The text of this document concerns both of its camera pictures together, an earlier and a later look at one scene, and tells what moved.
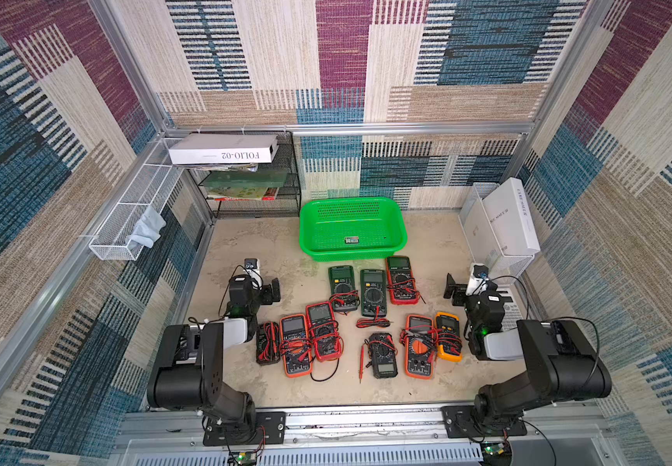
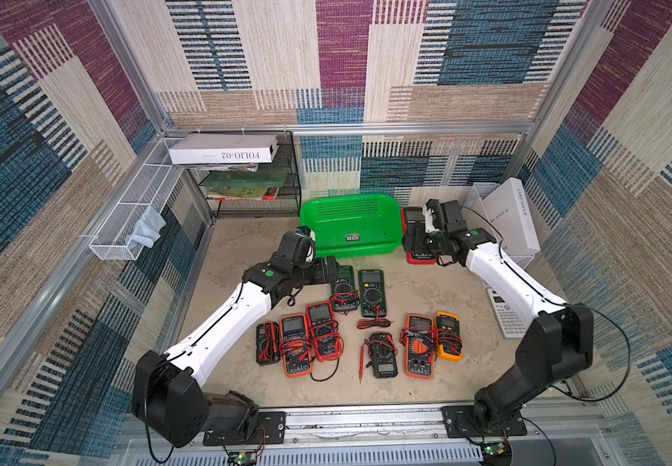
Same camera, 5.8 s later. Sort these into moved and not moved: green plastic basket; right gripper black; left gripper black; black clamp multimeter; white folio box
Moved: left gripper black; right gripper black
Not moved: white folio box; green plastic basket; black clamp multimeter
